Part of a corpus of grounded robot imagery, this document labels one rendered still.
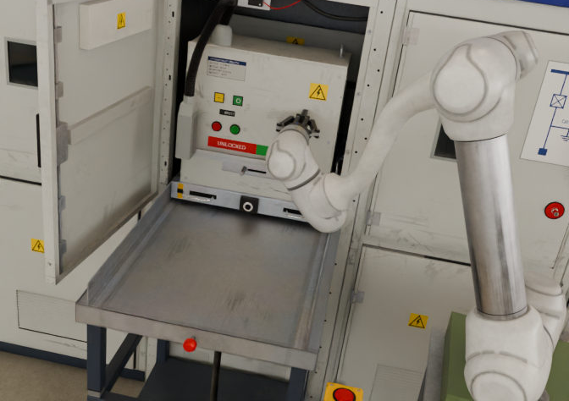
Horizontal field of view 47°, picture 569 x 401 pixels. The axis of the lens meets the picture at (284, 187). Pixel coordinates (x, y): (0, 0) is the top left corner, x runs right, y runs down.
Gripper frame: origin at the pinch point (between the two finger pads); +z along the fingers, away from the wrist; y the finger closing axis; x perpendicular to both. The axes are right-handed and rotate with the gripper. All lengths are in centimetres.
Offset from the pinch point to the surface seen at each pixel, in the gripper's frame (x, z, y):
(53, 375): -123, 1, -84
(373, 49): 22.1, 7.0, 17.3
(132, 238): -34, -31, -41
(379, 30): 28.0, 7.1, 18.0
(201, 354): -103, 7, -27
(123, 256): -37, -38, -42
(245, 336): -38, -60, -1
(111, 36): 22, -26, -50
